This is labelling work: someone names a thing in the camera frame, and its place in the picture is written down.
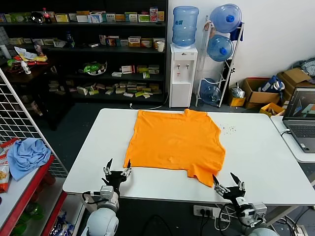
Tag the tall pink blue box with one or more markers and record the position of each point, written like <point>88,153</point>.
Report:
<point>154,14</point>

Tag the yellow carton box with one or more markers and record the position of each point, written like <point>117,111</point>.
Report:
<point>237,101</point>

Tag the shiny dark round bowl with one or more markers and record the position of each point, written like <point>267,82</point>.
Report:
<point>37,17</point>

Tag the dark wooden table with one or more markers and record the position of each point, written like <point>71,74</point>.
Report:
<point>14,76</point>

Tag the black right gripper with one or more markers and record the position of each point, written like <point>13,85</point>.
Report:
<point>235,193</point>

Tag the dark blue hanging cloth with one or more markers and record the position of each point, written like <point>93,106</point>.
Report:
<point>240,34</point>

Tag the white paper roll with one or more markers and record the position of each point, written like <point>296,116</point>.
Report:
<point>3,51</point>

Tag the large white table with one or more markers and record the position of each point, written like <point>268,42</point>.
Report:
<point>246,159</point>

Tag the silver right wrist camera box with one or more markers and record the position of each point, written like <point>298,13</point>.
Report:
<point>259,210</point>

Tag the flat white box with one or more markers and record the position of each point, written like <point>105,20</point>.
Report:
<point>117,74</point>
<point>94,45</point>

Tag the blue water jug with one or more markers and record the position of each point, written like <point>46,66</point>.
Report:
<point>184,27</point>
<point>219,48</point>
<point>210,93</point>
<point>225,17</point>

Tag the cola bottle red label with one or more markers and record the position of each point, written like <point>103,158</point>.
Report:
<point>46,17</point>

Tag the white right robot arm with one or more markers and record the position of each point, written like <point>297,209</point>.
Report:
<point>261,232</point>

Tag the red white shelf cart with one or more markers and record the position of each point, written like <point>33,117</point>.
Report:
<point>24,183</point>

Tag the blue bag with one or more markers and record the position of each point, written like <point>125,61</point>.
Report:
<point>269,84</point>

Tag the small white bottle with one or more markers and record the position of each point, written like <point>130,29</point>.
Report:
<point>26,68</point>

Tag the blue snack package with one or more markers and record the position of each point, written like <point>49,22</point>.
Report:
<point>60,225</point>

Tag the yellow white paper packets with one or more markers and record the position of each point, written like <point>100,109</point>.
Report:
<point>27,55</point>

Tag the bowl with green fruit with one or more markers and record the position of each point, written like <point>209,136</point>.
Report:
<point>93,67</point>

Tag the white power strip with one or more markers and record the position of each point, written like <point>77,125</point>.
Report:
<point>204,211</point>

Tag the open white box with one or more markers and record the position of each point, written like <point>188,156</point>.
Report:
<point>59,43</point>

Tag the red white medicine box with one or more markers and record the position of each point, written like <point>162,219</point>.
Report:
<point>127,69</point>

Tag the cardboard box with red rim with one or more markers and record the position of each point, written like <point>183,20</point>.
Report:
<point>261,98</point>

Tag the teal white medicine box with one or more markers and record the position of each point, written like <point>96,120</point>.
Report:
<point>118,43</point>

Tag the green yellow medicine box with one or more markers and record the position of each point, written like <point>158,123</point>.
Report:
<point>142,68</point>
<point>139,94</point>

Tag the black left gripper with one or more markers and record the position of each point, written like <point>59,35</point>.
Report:
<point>114,178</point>

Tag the red white snack bag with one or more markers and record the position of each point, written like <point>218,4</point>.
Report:
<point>7,145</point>

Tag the green plastic bag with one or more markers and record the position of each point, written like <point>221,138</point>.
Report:
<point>11,62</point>

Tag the orange chips bag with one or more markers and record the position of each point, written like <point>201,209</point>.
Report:
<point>3,177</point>

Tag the plain brown cardboard box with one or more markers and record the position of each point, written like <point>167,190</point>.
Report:
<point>295,76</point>

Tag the light blue crumpled cloth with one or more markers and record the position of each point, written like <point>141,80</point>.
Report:
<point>27,157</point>

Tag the white water dispenser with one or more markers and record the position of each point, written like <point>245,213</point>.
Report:
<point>180,93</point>

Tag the blue white medicine box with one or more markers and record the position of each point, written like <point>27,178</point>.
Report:
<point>95,18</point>

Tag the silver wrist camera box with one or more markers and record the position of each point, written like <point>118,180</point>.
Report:
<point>106,193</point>
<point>259,210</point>

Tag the orange white medicine box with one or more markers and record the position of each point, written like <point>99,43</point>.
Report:
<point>147,43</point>

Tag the green plastic bottle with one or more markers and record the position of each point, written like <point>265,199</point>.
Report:
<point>34,211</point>

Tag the small green box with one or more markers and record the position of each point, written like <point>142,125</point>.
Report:
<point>146,75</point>

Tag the blue drink bottle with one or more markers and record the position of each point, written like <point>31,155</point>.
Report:
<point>69,38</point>

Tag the silver foil bag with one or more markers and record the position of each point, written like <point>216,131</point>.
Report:
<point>238,92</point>

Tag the pile of grey blue clothes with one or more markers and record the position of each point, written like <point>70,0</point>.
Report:
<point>307,65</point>

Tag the white metal jug rack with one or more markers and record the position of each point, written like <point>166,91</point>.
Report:
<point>225,86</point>

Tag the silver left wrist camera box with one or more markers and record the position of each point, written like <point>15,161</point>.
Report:
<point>106,193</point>

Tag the orange t-shirt with white print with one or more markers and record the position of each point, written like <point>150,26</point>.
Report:
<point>172,142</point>

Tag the yellow orange medicine box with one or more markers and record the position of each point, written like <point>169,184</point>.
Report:
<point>134,42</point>

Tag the black shelving unit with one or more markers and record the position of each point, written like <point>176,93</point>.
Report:
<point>166,73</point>

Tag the small yellow open box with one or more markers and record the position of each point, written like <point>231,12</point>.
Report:
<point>267,108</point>

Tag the pink white medicine box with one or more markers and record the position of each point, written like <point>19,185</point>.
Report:
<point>103,40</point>

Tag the yellow white medicine box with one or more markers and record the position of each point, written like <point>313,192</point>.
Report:
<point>61,18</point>
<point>16,41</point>
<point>154,40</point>

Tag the grey open laptop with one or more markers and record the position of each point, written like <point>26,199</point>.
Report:
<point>300,130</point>

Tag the purple drink bottle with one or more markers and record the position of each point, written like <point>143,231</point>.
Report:
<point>39,49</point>

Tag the white paper cup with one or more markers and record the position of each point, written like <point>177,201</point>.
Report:
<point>160,46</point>

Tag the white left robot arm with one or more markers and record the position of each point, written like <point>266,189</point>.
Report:
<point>102,221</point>

